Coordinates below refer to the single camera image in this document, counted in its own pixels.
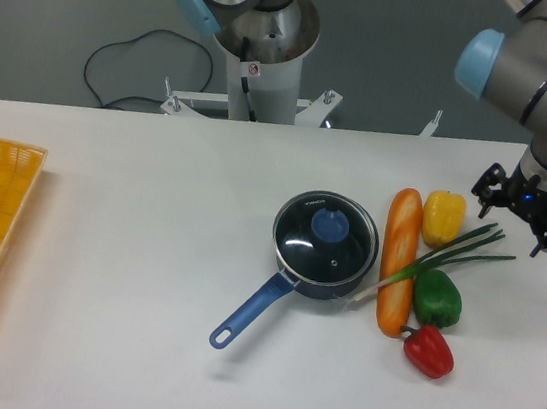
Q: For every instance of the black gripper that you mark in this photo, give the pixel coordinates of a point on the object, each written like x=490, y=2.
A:
x=522, y=196

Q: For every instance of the glass pot lid blue knob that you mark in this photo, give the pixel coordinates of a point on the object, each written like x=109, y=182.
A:
x=325, y=238

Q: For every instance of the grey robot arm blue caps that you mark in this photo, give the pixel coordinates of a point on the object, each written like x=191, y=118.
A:
x=510, y=72

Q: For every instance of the yellow bell pepper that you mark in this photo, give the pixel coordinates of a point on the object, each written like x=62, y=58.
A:
x=443, y=217

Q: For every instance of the green spring onion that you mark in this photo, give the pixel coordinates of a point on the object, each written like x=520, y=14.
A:
x=456, y=251

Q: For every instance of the green bell pepper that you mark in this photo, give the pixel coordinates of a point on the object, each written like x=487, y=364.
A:
x=437, y=301

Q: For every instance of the orange baguette bread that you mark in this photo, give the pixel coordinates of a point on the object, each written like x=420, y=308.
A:
x=400, y=244

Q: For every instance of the red bell pepper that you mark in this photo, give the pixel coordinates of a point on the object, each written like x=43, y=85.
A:
x=428, y=351

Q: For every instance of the blue saucepan with handle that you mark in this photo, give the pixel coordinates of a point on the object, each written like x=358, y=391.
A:
x=279, y=285

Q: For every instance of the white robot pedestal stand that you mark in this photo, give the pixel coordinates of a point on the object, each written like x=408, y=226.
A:
x=264, y=54

